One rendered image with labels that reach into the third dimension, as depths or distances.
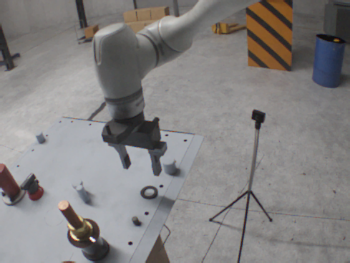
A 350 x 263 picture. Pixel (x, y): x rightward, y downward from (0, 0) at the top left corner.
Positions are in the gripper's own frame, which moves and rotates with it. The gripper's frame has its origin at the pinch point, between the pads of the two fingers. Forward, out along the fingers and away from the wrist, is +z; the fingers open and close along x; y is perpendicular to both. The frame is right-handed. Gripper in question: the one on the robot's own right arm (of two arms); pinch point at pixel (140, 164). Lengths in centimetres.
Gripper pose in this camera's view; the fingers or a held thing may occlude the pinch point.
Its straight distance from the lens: 71.5
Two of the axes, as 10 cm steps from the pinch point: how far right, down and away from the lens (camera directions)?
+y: 3.4, -5.9, 7.3
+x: -9.3, -1.2, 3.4
